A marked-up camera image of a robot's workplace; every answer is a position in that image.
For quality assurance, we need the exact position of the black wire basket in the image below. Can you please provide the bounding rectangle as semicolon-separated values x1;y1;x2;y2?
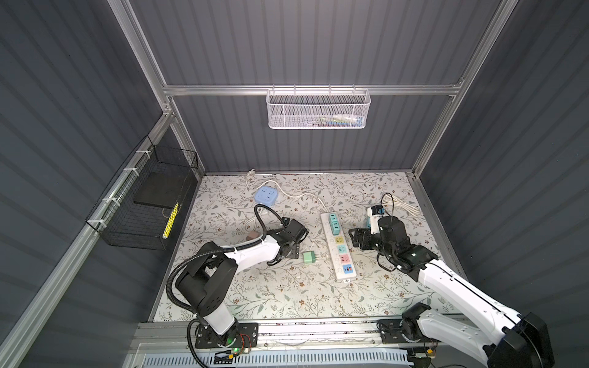
86;137;199;251

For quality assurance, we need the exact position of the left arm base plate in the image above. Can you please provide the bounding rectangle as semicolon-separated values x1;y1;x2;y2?
193;322;259;349

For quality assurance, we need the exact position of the yellow marker pen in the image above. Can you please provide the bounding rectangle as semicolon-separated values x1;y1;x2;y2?
162;202;180;239

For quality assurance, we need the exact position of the long white power strip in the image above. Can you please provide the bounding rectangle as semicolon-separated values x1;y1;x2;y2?
321;213;357;283

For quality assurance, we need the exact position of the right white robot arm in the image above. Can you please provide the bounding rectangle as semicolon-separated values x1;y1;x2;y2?
348;215;555;367

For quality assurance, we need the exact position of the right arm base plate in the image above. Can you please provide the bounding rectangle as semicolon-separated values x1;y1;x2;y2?
377;317;439;346

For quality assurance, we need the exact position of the floral patterned table mat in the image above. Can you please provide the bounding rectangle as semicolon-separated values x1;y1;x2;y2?
175;173;455;320

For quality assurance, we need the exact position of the black corrugated cable conduit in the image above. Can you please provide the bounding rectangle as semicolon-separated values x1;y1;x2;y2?
165;204;288;368

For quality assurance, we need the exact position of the green plug cube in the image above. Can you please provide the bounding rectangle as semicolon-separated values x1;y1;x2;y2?
302;251;317;265

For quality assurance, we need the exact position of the black foam pad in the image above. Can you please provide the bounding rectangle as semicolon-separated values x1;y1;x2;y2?
133;173;185;209

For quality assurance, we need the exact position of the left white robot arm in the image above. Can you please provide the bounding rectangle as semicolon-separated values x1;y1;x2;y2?
166;219;308;340

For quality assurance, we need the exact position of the round blue power hub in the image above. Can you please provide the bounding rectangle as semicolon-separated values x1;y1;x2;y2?
254;186;279;207

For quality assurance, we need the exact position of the coiled white cable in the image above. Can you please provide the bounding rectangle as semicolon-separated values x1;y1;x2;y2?
380;192;420;217

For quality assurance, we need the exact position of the pink plug cube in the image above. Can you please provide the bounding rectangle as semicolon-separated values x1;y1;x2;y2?
246;232;261;241

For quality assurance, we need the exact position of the white wire mesh basket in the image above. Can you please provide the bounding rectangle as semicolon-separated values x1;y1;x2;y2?
265;87;371;130

